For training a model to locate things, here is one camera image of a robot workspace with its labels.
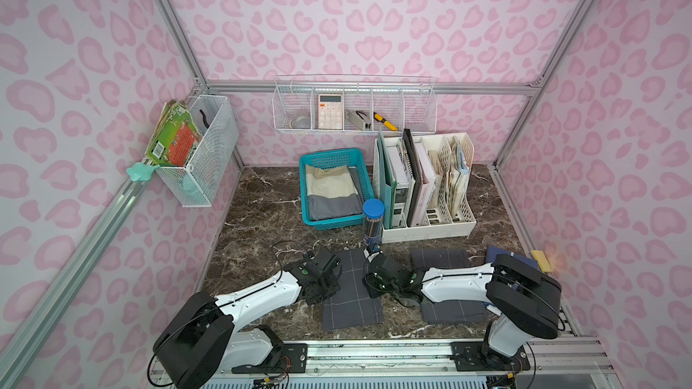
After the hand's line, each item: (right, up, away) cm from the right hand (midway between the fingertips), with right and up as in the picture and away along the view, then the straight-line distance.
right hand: (364, 281), depth 87 cm
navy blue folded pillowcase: (+44, +8, +6) cm, 45 cm away
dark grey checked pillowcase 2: (+24, -7, -6) cm, 26 cm away
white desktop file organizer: (+33, +21, +13) cm, 41 cm away
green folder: (+6, +31, -12) cm, 34 cm away
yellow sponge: (+63, +4, +8) cm, 64 cm away
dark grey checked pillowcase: (-4, -5, -5) cm, 8 cm away
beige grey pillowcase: (-11, +28, +20) cm, 37 cm away
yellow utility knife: (+8, +54, +11) cm, 56 cm away
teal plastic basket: (-14, +42, +27) cm, 52 cm away
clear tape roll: (-22, +53, +8) cm, 58 cm away
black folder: (+15, +34, -10) cm, 39 cm away
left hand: (-9, -1, -1) cm, 9 cm away
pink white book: (+18, +32, -8) cm, 38 cm away
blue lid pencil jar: (+3, +21, -5) cm, 22 cm away
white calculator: (-12, +57, +8) cm, 58 cm away
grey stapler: (-2, +55, +12) cm, 56 cm away
